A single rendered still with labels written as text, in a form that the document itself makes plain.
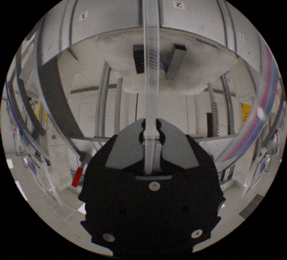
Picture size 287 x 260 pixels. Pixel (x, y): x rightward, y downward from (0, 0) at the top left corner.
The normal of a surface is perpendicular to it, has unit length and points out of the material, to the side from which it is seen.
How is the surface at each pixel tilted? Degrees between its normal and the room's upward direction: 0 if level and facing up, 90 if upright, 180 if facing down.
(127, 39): 0
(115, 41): 0
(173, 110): 90
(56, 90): 90
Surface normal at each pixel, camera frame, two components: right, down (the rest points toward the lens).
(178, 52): -0.01, 0.99
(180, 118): -0.04, -0.11
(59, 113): 1.00, 0.00
